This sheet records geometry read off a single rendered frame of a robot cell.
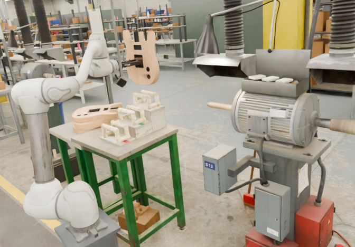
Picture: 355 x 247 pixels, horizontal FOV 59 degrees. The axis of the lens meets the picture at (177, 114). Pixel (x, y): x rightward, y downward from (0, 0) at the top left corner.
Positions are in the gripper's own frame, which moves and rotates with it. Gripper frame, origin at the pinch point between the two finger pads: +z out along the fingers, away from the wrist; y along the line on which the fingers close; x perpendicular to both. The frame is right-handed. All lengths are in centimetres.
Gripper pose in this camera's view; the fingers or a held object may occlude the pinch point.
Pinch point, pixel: (138, 61)
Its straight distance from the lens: 240.1
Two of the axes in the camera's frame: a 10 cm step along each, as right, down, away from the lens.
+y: 7.1, 1.6, -6.9
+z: 7.0, -2.7, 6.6
